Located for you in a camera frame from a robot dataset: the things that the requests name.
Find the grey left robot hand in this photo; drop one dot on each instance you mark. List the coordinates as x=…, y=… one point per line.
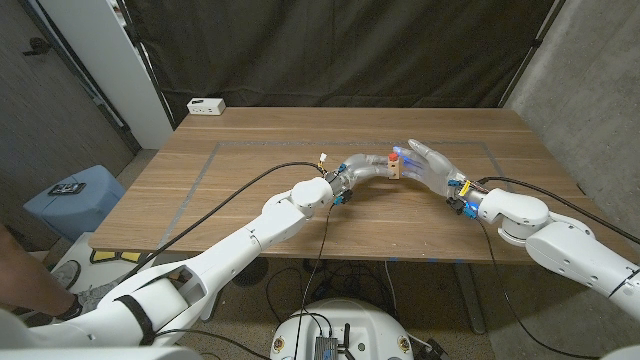
x=360, y=168

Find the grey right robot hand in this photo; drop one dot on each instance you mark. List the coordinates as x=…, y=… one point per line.
x=435, y=165

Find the wooden block with holes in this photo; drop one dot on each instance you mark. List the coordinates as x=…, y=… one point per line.
x=394, y=169

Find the red screw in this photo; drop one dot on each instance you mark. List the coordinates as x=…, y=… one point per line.
x=393, y=156

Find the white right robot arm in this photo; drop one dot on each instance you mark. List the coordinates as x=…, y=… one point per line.
x=565, y=245

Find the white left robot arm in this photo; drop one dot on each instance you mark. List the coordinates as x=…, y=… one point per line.
x=225, y=260

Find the black backdrop curtain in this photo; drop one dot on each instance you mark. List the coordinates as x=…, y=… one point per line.
x=340, y=50

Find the grey table leg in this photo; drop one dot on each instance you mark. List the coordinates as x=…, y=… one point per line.
x=470, y=300

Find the black backdrop stand pole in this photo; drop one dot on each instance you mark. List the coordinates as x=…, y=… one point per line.
x=145, y=60
x=530, y=47

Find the round black fan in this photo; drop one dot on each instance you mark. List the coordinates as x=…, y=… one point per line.
x=250, y=272

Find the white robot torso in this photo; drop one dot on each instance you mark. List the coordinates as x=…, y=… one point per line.
x=370, y=325

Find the white power strip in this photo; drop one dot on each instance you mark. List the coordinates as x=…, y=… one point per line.
x=206, y=106

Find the small grey electronics module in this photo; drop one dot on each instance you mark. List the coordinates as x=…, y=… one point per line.
x=326, y=349

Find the white table leg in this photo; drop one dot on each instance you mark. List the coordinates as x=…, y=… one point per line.
x=210, y=305

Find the white floor mat yellow print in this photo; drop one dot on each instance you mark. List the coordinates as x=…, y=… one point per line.
x=150, y=260

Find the blue plastic bin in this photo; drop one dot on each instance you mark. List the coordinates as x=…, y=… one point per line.
x=95, y=205

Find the grey sneaker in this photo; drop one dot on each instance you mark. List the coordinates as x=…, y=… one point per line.
x=92, y=295
x=65, y=272

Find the person's bare leg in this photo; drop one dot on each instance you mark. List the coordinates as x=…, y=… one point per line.
x=30, y=285

